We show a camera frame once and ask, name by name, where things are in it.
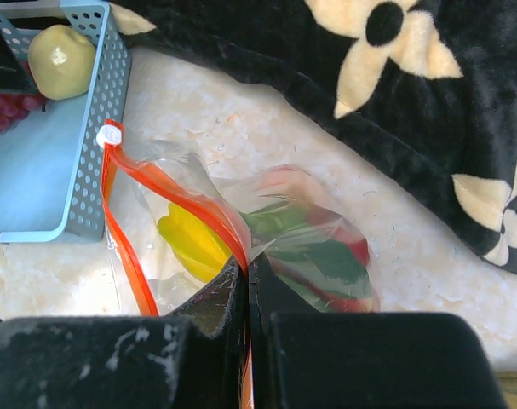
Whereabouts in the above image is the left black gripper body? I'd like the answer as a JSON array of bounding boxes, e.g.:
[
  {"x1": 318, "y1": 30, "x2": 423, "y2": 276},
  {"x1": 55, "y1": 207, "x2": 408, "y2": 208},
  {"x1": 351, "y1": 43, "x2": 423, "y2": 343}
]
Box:
[{"x1": 0, "y1": 31, "x2": 37, "y2": 94}]

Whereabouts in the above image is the light blue plastic basket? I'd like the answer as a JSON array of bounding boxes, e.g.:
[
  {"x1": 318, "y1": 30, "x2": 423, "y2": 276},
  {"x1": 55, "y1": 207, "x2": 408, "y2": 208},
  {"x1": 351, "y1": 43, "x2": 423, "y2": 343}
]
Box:
[{"x1": 0, "y1": 1, "x2": 131, "y2": 244}]

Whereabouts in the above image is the clear zip top bag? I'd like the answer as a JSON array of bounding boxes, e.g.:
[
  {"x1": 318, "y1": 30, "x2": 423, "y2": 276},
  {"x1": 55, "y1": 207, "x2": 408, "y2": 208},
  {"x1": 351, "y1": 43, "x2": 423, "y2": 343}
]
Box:
[{"x1": 95, "y1": 118, "x2": 382, "y2": 409}]

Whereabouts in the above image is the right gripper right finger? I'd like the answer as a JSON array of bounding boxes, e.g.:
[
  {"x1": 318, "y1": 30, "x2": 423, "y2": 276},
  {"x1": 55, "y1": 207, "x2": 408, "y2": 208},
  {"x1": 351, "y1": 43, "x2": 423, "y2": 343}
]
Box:
[{"x1": 249, "y1": 256, "x2": 506, "y2": 408}]

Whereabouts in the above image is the yellow star fruit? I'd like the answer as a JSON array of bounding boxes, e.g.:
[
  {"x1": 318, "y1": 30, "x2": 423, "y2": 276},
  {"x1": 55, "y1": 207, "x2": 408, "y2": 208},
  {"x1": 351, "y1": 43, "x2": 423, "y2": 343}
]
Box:
[{"x1": 157, "y1": 203, "x2": 232, "y2": 284}]

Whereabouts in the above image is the purple grape bunch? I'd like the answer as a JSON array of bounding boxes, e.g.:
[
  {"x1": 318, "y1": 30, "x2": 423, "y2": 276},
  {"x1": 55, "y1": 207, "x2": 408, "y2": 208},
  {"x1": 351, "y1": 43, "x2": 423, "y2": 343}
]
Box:
[{"x1": 0, "y1": 94, "x2": 47, "y2": 134}]

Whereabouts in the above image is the yellow black plaid cloth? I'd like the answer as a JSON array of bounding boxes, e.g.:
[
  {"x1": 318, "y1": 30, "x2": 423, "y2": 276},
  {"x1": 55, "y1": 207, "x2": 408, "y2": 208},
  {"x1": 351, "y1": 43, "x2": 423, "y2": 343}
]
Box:
[{"x1": 496, "y1": 371, "x2": 517, "y2": 409}]

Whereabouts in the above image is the black flower pattern pillow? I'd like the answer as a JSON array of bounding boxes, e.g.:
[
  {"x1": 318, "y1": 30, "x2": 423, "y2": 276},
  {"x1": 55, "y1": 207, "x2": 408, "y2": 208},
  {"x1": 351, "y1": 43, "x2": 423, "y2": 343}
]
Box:
[{"x1": 111, "y1": 1, "x2": 517, "y2": 274}]

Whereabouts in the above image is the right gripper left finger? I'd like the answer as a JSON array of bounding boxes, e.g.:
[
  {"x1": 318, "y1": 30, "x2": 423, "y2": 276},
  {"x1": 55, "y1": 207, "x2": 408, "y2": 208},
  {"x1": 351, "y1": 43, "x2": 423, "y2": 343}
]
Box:
[{"x1": 0, "y1": 260, "x2": 246, "y2": 408}]

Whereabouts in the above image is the red strawberry bunch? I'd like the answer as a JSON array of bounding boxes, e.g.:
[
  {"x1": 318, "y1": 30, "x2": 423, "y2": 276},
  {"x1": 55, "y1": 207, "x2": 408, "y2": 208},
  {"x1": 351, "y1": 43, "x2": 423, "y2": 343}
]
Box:
[{"x1": 236, "y1": 165, "x2": 381, "y2": 313}]

